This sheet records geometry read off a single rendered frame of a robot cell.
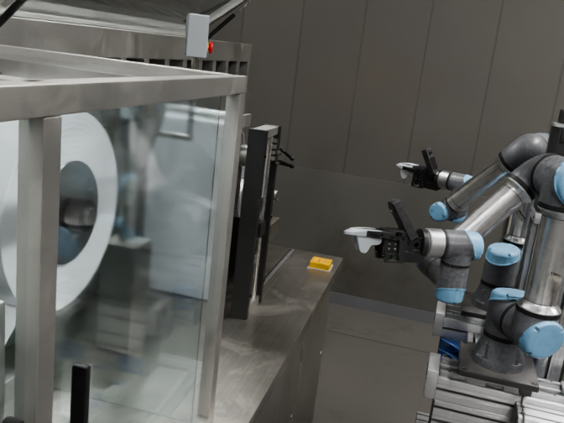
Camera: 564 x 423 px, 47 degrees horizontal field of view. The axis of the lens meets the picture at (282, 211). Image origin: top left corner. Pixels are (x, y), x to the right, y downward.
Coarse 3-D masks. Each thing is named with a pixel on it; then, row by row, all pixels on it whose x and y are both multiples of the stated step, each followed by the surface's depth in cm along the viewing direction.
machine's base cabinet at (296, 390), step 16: (320, 320) 238; (304, 336) 207; (320, 336) 246; (304, 352) 213; (320, 352) 254; (288, 368) 188; (304, 368) 219; (288, 384) 193; (304, 384) 226; (272, 400) 172; (288, 400) 198; (304, 400) 233; (272, 416) 176; (288, 416) 203; (304, 416) 240
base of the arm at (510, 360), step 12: (492, 336) 191; (480, 348) 194; (492, 348) 191; (504, 348) 189; (516, 348) 190; (480, 360) 192; (492, 360) 190; (504, 360) 189; (516, 360) 191; (504, 372) 189; (516, 372) 190
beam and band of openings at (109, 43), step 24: (24, 24) 141; (48, 24) 149; (72, 24) 159; (48, 48) 151; (72, 48) 161; (96, 48) 171; (120, 48) 183; (144, 48) 198; (168, 48) 214; (216, 48) 257; (240, 48) 286; (240, 72) 302
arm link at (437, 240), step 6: (426, 228) 167; (432, 228) 167; (432, 234) 164; (438, 234) 165; (444, 234) 165; (432, 240) 164; (438, 240) 164; (444, 240) 164; (432, 246) 164; (438, 246) 164; (444, 246) 164; (432, 252) 164; (438, 252) 165
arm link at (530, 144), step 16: (512, 144) 230; (528, 144) 227; (544, 144) 228; (496, 160) 234; (512, 160) 228; (480, 176) 238; (496, 176) 234; (464, 192) 242; (480, 192) 240; (432, 208) 250; (448, 208) 247
